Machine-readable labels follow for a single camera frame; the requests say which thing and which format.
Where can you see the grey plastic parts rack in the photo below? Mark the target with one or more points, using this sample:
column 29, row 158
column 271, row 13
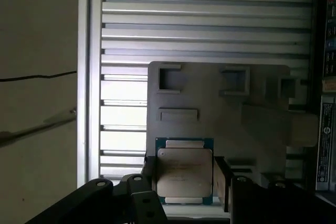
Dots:
column 210, row 121

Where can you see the silver CPU with green edge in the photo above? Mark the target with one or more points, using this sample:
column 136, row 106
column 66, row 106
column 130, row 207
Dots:
column 183, row 171

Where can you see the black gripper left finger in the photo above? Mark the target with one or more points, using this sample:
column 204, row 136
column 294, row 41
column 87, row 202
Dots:
column 123, row 197

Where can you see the black open PC case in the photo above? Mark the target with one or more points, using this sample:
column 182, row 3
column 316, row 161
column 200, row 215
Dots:
column 316, row 37

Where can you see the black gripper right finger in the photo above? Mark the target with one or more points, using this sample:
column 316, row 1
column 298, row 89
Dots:
column 262, row 203

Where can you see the silver power supply unit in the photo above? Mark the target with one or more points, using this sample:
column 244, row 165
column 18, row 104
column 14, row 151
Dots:
column 326, row 142

